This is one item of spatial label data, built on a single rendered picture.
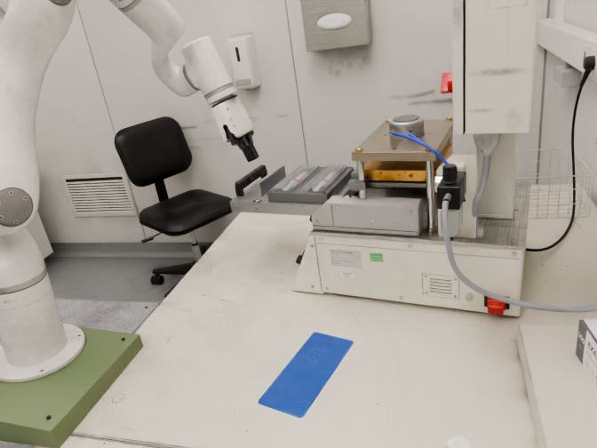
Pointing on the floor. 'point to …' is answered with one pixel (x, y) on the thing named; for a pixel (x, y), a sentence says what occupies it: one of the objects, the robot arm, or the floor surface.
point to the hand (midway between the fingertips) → (250, 153)
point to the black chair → (162, 164)
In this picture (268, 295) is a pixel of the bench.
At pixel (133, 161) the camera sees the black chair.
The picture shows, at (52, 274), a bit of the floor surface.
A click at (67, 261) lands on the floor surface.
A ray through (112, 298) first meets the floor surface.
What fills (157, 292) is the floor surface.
